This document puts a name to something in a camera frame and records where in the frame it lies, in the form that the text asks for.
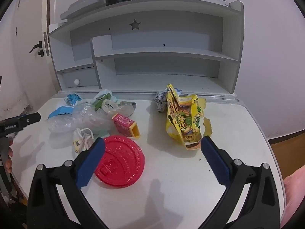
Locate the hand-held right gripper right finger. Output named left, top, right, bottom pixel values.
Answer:
left=187, top=135, right=280, bottom=229

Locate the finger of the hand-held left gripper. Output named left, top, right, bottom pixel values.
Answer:
left=0, top=112, right=41, bottom=137

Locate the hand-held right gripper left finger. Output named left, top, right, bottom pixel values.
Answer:
left=27, top=137, right=106, bottom=229

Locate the red round plastic lid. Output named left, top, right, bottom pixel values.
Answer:
left=94, top=135, right=145, bottom=188

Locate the printed paper ball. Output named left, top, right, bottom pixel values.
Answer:
left=152, top=89, right=183, bottom=113

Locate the person's left hand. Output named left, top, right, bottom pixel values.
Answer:
left=6, top=139, right=13, bottom=175

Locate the blue paper packet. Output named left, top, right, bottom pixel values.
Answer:
left=47, top=106, right=75, bottom=120

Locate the clear plastic bag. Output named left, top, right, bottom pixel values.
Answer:
left=46, top=102, right=120, bottom=134

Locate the yellow snack bag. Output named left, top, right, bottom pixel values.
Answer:
left=165, top=83, right=213, bottom=151

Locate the pink small carton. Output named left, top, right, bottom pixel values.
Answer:
left=112, top=113, right=141, bottom=139

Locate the blue and white wrapper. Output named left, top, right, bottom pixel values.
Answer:
left=64, top=94, right=83, bottom=107

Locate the clear tape roll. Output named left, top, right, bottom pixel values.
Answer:
left=101, top=99, right=119, bottom=111

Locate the grey plastic bag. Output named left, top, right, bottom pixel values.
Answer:
left=116, top=101, right=137, bottom=118

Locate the green and white packet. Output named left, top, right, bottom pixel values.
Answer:
left=92, top=89, right=118, bottom=111

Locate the grey drawer with white knob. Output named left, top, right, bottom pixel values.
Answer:
left=62, top=68, right=101, bottom=89

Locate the metal door strike plate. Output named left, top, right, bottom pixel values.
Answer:
left=43, top=32, right=49, bottom=56

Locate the person's bare leg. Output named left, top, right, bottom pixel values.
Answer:
left=280, top=163, right=305, bottom=229

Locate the white door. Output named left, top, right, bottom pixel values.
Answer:
left=0, top=0, right=59, bottom=116

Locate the white desk shelf unit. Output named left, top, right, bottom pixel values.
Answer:
left=48, top=0, right=245, bottom=96

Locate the white pouch with strings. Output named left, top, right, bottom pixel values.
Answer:
left=72, top=127, right=95, bottom=154

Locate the black door handle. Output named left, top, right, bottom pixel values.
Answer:
left=29, top=40, right=43, bottom=54

